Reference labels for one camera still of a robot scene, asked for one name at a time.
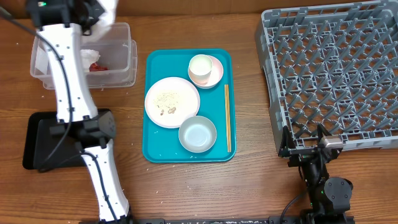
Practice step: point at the grey dishwasher rack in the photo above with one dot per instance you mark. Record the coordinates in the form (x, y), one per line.
(335, 66)

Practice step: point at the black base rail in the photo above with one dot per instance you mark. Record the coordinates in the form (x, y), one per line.
(269, 220)

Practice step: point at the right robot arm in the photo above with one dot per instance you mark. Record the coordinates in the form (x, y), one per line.
(329, 196)

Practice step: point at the clear plastic waste bin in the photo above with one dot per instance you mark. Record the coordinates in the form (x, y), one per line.
(117, 55)

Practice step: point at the left wooden chopstick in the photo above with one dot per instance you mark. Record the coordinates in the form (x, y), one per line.
(226, 125)

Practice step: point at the white cup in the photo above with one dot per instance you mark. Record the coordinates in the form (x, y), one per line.
(199, 68)

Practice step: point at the red snack wrapper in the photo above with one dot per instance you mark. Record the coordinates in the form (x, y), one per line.
(94, 67)

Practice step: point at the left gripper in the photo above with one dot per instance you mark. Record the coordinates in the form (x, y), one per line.
(98, 10)

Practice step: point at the large white plate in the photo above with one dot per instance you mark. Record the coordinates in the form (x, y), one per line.
(170, 101)

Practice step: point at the wooden chopstick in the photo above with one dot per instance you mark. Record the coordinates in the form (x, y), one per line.
(228, 117)
(226, 125)

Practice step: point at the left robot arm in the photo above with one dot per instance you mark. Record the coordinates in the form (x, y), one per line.
(57, 26)

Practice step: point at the white napkin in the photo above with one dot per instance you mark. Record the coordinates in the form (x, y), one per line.
(99, 29)

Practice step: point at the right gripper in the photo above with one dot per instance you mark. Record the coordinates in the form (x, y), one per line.
(287, 149)

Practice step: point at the black plastic tray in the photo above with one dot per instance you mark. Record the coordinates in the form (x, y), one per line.
(52, 143)

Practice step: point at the grey bowl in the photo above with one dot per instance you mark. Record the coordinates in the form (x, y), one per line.
(197, 134)

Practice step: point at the right wooden chopstick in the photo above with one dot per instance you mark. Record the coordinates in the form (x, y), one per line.
(228, 117)

